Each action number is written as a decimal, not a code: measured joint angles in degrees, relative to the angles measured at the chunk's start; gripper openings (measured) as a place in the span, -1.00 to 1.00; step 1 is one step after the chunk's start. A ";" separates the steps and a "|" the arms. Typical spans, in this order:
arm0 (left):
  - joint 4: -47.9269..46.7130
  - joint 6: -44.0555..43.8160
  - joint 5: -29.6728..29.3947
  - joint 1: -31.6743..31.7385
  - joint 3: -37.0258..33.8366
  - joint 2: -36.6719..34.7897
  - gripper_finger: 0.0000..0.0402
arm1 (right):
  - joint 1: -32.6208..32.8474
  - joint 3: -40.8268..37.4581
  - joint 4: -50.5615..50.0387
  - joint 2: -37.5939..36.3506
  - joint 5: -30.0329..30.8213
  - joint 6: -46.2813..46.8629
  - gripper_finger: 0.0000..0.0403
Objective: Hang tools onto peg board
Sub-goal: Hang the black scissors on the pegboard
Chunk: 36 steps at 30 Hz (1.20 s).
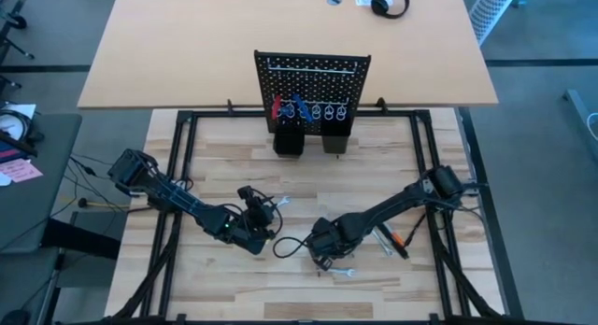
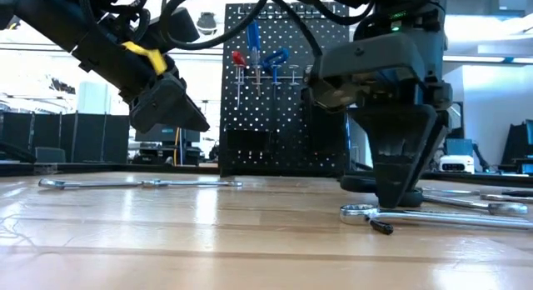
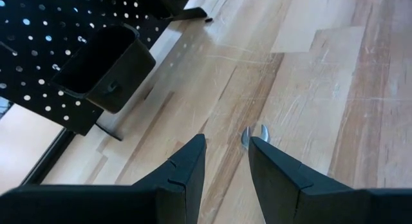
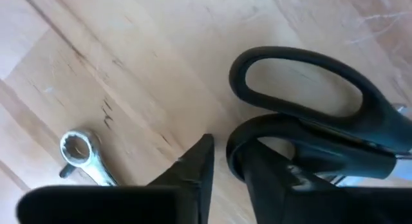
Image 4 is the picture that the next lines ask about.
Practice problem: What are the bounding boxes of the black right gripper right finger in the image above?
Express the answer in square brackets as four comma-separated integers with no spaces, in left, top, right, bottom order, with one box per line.
[239,138,412,224]

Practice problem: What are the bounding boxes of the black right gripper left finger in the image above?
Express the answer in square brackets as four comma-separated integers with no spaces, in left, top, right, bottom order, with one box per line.
[15,133,216,224]

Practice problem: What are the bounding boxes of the black handled scissors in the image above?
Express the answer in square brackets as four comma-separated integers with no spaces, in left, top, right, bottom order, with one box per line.
[225,46,412,183]

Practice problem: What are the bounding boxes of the small black peg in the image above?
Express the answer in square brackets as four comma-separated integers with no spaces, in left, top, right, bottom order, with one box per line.
[58,163,77,180]

